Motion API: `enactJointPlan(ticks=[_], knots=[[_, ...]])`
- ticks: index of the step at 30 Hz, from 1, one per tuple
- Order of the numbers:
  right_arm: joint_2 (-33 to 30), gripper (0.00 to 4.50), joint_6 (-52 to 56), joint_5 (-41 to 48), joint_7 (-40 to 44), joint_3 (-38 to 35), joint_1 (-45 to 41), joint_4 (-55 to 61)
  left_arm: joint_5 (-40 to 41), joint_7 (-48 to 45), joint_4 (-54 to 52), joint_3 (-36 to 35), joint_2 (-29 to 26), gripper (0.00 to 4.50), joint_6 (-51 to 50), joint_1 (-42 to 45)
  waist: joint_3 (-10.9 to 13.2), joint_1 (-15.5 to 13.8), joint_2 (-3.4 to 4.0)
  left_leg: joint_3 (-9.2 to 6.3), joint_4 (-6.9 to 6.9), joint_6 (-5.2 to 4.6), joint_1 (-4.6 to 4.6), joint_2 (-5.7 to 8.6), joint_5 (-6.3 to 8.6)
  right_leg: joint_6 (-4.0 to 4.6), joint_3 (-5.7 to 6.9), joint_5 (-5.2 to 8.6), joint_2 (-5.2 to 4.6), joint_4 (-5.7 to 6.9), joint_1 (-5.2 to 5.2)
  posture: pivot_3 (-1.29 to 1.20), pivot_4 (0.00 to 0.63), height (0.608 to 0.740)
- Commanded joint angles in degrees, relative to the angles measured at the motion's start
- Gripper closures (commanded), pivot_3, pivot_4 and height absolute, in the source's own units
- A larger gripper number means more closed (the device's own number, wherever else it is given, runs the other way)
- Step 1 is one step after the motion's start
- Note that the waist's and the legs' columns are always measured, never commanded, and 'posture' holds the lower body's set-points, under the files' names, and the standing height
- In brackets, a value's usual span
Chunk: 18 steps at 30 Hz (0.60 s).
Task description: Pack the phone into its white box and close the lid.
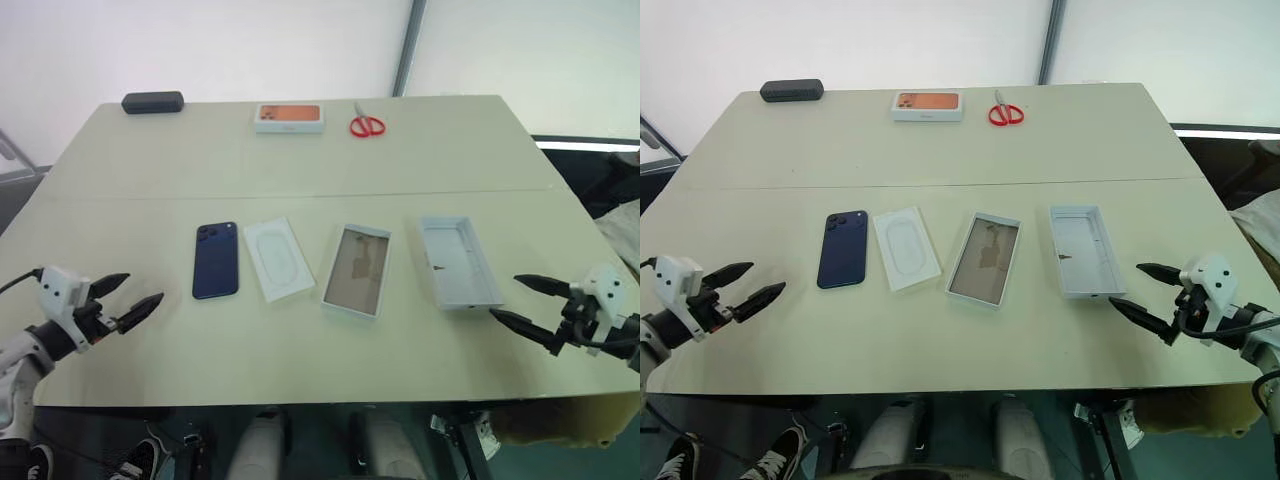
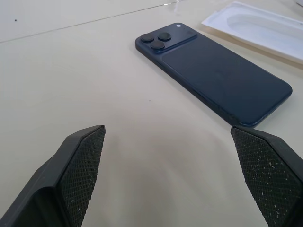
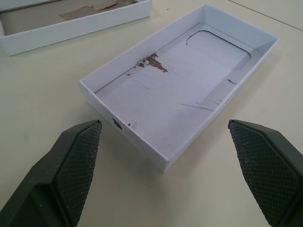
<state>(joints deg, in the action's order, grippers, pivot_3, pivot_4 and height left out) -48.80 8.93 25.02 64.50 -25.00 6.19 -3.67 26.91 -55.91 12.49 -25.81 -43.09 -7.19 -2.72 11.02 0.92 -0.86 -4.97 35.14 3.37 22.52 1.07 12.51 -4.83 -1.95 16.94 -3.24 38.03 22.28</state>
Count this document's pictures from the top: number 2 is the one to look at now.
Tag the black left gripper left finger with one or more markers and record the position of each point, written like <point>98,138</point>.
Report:
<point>71,175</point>

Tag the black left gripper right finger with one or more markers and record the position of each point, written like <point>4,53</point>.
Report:
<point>267,170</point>

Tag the dark blue smartphone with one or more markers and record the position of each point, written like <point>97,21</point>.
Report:
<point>213,78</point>

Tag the white phone box base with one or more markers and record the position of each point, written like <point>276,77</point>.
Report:
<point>260,30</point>

